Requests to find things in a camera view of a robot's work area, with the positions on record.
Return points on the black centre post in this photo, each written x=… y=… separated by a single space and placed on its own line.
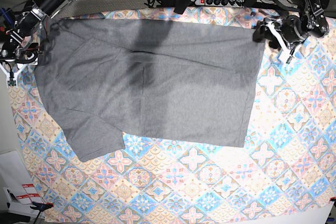
x=181 y=6

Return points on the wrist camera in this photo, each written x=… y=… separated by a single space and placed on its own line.
x=11 y=82
x=289 y=59

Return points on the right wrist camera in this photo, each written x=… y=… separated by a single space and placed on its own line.
x=11 y=82

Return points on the white box with labels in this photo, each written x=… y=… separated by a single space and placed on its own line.
x=19 y=189

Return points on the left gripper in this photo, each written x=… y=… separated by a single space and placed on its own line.
x=290 y=29

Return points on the red table clamp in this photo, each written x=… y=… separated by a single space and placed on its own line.
x=4 y=34

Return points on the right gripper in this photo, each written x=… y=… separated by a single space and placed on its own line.
x=21 y=56

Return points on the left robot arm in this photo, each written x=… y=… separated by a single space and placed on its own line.
x=312 y=17

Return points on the grey T-shirt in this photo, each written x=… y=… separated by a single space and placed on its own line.
x=178 y=81

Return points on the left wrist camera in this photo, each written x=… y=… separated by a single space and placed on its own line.
x=289 y=59

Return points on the white power strip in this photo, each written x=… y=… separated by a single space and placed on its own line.
x=219 y=3

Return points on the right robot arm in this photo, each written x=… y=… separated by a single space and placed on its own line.
x=15 y=27

